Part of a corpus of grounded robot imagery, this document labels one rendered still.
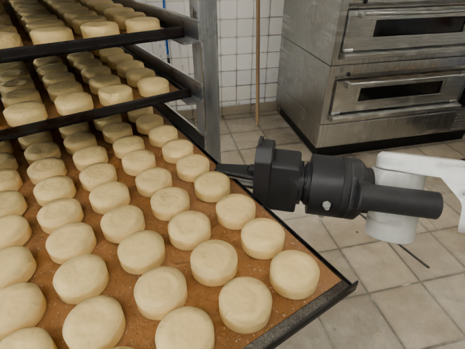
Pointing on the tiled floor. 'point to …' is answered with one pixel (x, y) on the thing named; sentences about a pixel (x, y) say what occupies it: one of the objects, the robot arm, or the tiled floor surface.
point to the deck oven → (372, 73)
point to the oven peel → (257, 59)
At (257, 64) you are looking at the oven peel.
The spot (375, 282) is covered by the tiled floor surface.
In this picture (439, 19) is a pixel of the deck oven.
